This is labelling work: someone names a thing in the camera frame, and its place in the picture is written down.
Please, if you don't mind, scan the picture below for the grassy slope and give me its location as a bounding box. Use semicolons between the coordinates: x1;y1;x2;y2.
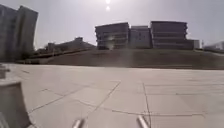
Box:
17;48;224;71

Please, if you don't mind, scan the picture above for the pale concrete slab pavement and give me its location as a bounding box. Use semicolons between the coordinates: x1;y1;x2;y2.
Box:
0;63;224;128

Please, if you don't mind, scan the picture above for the dark multi-storey building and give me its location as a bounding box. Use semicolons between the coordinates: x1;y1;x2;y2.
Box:
94;20;201;51

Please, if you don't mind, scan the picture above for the robot's own part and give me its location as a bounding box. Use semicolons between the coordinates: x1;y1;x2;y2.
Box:
136;115;150;128
72;118;85;128

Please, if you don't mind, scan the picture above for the tall grey building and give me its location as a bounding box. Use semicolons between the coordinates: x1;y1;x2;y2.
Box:
0;4;39;63

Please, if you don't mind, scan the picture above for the low pale building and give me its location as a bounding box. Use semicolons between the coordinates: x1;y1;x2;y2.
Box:
203;41;224;52

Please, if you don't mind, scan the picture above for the grey concrete block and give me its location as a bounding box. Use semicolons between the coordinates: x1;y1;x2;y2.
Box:
0;79;33;128

